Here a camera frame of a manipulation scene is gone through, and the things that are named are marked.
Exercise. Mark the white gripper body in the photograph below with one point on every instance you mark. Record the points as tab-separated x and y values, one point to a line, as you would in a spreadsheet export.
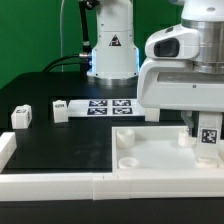
174	85

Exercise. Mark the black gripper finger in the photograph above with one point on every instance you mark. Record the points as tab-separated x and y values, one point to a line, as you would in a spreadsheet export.
188	120

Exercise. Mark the white square tabletop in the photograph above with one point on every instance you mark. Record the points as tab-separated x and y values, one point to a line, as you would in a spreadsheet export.
159	148

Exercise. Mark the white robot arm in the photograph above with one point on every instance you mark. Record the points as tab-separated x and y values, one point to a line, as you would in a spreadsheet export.
198	39

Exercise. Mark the white U-shaped obstacle fence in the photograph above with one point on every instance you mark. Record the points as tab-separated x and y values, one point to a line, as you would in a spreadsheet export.
124	184

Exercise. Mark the white sheet with fiducial tags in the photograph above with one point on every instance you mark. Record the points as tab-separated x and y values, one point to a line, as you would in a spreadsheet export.
105	108

